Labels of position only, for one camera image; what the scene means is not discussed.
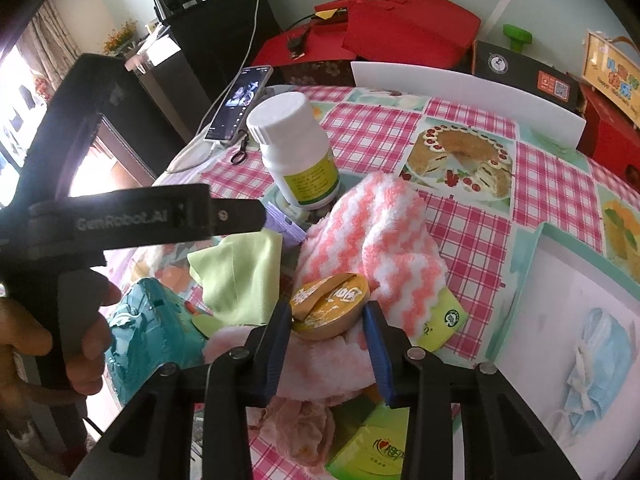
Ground yellow round tin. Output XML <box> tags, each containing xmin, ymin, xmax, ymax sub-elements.
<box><xmin>289</xmin><ymin>272</ymin><xmax>372</xmax><ymax>342</ymax></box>

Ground pale pink fuzzy cloth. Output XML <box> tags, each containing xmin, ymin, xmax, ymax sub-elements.
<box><xmin>202</xmin><ymin>322</ymin><xmax>386</xmax><ymax>406</ymax></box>

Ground dark red floral box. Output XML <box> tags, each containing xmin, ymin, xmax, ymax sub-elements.
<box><xmin>250</xmin><ymin>27</ymin><xmax>356</xmax><ymax>92</ymax></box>

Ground white box with teal rim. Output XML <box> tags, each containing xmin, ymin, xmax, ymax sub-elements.
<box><xmin>487</xmin><ymin>222</ymin><xmax>640</xmax><ymax>480</ymax></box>

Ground green tissue pack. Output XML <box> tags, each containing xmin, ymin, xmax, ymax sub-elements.
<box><xmin>325</xmin><ymin>400</ymin><xmax>413</xmax><ymax>480</ymax></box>

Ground teal packet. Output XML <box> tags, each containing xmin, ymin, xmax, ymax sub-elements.
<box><xmin>105</xmin><ymin>277</ymin><xmax>211</xmax><ymax>406</ymax></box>

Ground white board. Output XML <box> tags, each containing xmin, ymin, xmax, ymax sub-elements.
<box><xmin>351</xmin><ymin>61</ymin><xmax>587</xmax><ymax>151</ymax></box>

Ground black key clip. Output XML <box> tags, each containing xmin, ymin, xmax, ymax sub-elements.
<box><xmin>231</xmin><ymin>132</ymin><xmax>251</xmax><ymax>165</ymax></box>

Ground black cabinet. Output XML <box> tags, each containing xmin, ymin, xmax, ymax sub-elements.
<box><xmin>165</xmin><ymin>0</ymin><xmax>281</xmax><ymax>141</ymax></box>

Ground peach crumpled cloth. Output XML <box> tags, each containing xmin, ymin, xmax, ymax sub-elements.
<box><xmin>260</xmin><ymin>395</ymin><xmax>337</xmax><ymax>467</ymax></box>

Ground person's left hand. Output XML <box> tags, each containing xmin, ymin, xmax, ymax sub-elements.
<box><xmin>0</xmin><ymin>277</ymin><xmax>122</xmax><ymax>411</ymax></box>

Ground yellow flowers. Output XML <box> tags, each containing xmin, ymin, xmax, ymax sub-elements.
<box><xmin>102</xmin><ymin>20</ymin><xmax>138</xmax><ymax>56</ymax></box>

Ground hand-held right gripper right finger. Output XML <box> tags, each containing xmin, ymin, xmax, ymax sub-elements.
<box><xmin>362</xmin><ymin>301</ymin><xmax>581</xmax><ymax>480</ymax></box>

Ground yellow gift box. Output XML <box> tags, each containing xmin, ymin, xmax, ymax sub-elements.
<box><xmin>582</xmin><ymin>30</ymin><xmax>640</xmax><ymax>128</ymax></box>

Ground blue face mask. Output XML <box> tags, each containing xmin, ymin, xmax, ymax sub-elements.
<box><xmin>547</xmin><ymin>307</ymin><xmax>640</xmax><ymax>441</ymax></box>

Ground light green cloth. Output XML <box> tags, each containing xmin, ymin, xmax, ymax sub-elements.
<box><xmin>187</xmin><ymin>230</ymin><xmax>285</xmax><ymax>326</ymax></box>

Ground red box with handle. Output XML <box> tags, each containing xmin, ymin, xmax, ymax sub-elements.
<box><xmin>577</xmin><ymin>85</ymin><xmax>640</xmax><ymax>186</ymax></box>

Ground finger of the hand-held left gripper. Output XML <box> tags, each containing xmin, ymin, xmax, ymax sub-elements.
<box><xmin>210</xmin><ymin>199</ymin><xmax>268</xmax><ymax>236</ymax></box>

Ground black power adapter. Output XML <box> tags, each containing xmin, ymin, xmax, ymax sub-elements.
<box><xmin>287</xmin><ymin>27</ymin><xmax>311</xmax><ymax>58</ymax></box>

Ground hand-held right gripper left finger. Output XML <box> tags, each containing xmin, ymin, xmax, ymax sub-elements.
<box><xmin>70</xmin><ymin>302</ymin><xmax>293</xmax><ymax>480</ymax></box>

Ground white cable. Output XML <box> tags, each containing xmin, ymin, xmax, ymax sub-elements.
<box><xmin>165</xmin><ymin>0</ymin><xmax>263</xmax><ymax>173</ymax></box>

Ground red gift bag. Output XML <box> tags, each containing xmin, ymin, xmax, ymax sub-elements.
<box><xmin>314</xmin><ymin>0</ymin><xmax>482</xmax><ymax>68</ymax></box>

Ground purple packet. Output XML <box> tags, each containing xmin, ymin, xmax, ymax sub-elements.
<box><xmin>262</xmin><ymin>200</ymin><xmax>307</xmax><ymax>246</ymax></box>

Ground smartphone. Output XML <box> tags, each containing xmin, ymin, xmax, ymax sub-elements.
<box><xmin>205</xmin><ymin>65</ymin><xmax>275</xmax><ymax>143</ymax></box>

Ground white pill bottle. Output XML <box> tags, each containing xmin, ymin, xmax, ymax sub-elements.
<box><xmin>246</xmin><ymin>92</ymin><xmax>342</xmax><ymax>211</ymax></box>

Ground black cardboard box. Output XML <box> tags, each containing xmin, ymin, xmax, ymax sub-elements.
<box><xmin>472</xmin><ymin>40</ymin><xmax>588</xmax><ymax>111</ymax></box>

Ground checkered cake print tablecloth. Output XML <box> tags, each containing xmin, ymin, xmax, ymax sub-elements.
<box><xmin>65</xmin><ymin>85</ymin><xmax>640</xmax><ymax>480</ymax></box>

